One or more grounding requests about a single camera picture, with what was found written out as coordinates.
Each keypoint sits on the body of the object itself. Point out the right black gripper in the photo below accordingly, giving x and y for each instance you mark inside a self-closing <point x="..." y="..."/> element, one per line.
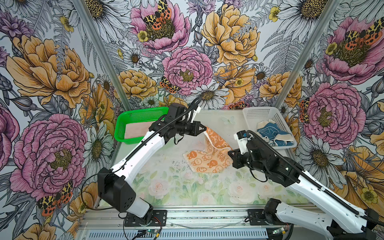
<point x="237" y="163"/>

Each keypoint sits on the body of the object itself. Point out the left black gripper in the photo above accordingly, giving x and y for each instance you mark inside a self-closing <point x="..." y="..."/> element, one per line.
<point x="195" y="131"/>

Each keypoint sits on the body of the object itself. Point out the orange patterned towel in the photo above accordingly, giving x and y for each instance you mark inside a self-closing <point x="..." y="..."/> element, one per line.
<point x="214" y="158"/>

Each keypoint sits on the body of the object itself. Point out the blue white patterned towel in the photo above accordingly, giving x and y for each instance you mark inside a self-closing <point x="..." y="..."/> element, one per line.
<point x="273" y="135"/>

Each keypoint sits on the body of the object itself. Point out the white plastic basket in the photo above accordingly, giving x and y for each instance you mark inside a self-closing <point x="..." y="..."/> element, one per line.
<point x="255" y="115"/>

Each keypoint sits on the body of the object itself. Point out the pink towel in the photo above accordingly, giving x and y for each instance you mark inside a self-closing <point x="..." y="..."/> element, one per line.
<point x="136" y="130"/>

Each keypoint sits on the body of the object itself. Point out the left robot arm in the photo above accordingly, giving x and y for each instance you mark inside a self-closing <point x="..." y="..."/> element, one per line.
<point x="115" y="184"/>

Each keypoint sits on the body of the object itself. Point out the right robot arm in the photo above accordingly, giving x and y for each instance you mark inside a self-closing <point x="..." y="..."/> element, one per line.
<point x="339" y="220"/>

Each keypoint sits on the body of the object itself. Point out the green plastic basket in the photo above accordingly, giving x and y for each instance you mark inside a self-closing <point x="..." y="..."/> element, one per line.
<point x="136" y="116"/>

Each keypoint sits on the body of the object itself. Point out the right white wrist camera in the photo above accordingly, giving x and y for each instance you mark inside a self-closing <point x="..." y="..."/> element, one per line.
<point x="245" y="141"/>

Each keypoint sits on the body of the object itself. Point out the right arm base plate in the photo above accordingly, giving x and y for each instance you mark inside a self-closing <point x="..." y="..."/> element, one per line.
<point x="257" y="217"/>

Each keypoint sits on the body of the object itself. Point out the aluminium front rail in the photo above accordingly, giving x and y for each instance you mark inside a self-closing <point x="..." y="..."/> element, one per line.
<point x="212" y="217"/>

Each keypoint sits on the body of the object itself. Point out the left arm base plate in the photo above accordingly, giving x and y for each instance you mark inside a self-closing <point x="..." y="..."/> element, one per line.
<point x="158" y="219"/>

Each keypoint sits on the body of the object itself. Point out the white ventilated cable duct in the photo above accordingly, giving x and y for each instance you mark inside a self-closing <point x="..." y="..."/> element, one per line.
<point x="185" y="234"/>

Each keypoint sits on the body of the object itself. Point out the left aluminium frame post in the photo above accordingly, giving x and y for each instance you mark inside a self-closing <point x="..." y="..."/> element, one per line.
<point x="93" y="32"/>

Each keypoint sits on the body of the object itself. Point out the aluminium frame post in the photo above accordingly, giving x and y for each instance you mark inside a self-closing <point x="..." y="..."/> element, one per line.
<point x="313" y="38"/>
<point x="93" y="32"/>

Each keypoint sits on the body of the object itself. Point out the right aluminium frame post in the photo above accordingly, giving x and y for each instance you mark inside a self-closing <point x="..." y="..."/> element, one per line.
<point x="313" y="38"/>

